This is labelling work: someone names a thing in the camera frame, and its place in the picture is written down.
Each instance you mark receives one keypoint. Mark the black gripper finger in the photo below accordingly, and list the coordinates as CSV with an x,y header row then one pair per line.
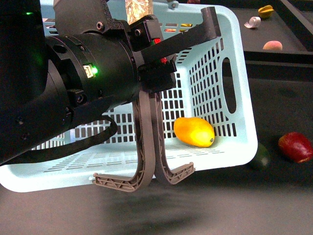
x,y
206,31

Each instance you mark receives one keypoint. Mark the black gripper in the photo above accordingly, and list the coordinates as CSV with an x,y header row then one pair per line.
x,y
100,63

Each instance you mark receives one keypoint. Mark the light blue plastic basket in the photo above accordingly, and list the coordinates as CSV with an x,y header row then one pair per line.
x,y
211,83

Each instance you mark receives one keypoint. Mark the brown basket handle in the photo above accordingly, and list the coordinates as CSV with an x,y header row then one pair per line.
x,y
146,158

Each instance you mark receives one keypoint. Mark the yellow mango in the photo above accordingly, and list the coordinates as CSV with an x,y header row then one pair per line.
x,y
194,131

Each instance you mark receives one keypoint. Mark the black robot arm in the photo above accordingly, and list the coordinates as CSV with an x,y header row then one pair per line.
x,y
25,119

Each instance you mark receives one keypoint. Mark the red mango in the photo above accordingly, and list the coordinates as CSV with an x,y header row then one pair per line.
x,y
296,147

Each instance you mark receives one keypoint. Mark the yellow starfruit far right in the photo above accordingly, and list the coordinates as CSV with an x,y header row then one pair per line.
x,y
265,12

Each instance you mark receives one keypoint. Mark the black fruit tray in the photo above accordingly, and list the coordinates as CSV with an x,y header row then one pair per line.
x,y
286,25

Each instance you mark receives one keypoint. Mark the pale peach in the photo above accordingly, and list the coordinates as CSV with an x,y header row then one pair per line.
x,y
273,45

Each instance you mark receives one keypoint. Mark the green avocado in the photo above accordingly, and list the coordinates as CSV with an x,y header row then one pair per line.
x,y
261,160

